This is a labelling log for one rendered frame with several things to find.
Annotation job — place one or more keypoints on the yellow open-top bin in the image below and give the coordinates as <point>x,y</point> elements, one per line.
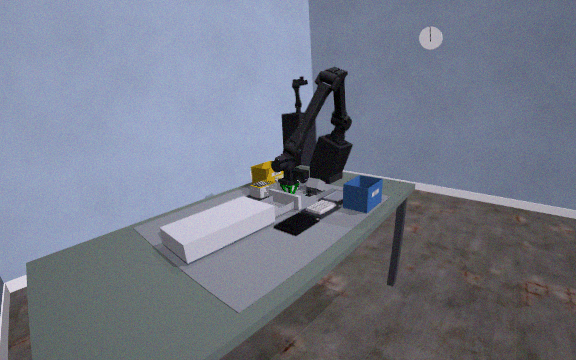
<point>263,171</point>

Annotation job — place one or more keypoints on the blue open-top bin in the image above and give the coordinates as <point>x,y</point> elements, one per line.
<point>362,193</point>

